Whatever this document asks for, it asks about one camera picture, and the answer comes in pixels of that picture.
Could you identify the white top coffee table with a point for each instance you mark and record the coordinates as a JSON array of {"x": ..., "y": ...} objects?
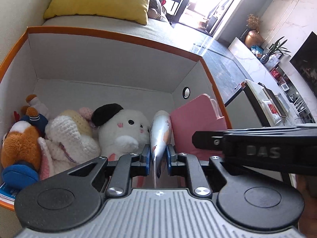
[{"x": 258, "y": 95}]

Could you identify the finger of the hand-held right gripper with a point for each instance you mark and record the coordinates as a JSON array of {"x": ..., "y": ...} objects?
[{"x": 208, "y": 138}]

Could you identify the blue gift bag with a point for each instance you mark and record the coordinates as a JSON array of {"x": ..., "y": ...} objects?
[{"x": 256, "y": 50}]

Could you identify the copper vase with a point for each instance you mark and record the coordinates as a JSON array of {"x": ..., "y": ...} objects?
[{"x": 253, "y": 39}]

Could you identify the blue cover book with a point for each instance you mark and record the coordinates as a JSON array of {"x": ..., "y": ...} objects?
[{"x": 8, "y": 193}]

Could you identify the beige fabric sofa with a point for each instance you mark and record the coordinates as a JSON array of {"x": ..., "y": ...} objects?
[{"x": 161, "y": 37}]

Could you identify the white marble television counter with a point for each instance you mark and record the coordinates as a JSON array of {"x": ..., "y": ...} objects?
[{"x": 250, "y": 62}]

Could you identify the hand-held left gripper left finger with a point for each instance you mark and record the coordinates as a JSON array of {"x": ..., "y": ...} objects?
[{"x": 147, "y": 162}]

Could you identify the silver koi fish toy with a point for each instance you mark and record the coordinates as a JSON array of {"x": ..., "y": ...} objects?
[{"x": 159, "y": 133}]

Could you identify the small white desk clock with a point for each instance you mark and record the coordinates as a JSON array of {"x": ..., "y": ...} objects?
[{"x": 284, "y": 86}]

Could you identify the red gift boxes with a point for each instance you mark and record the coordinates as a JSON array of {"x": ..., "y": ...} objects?
[{"x": 276, "y": 74}]

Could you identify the white plush toy black ear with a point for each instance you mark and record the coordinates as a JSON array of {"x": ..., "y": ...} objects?
[{"x": 123, "y": 129}]

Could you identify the green potted plant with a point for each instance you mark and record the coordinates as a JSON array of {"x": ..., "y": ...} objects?
[{"x": 276, "y": 48}]

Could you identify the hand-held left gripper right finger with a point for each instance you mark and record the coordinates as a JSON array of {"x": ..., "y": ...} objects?
[{"x": 169, "y": 162}]

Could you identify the red printed packet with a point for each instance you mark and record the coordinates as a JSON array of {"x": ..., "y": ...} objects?
[{"x": 273, "y": 110}]

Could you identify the black metal tray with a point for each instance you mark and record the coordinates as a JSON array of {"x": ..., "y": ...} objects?
[{"x": 281, "y": 101}]

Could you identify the brown bear plush blue hat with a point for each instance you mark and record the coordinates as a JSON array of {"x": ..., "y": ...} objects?
[{"x": 22, "y": 141}]

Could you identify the beige plush toy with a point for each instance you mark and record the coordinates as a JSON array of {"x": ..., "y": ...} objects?
[{"x": 156, "y": 13}]

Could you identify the dried flower bunch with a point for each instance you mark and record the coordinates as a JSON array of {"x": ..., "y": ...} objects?
[{"x": 253, "y": 21}]

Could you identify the orange-rimmed white storage box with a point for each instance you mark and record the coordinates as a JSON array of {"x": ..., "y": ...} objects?
[{"x": 99, "y": 62}]

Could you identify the blue white ceramic vase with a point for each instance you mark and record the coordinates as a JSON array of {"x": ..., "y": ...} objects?
[{"x": 266, "y": 58}]

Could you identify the white crochet bunny pink ears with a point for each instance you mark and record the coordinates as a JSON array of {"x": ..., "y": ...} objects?
[{"x": 66, "y": 133}]

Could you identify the black flat television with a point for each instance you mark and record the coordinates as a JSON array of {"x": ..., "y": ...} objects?
[{"x": 305, "y": 62}]

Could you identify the black desk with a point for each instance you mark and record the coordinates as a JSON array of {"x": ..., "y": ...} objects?
[{"x": 183, "y": 3}]

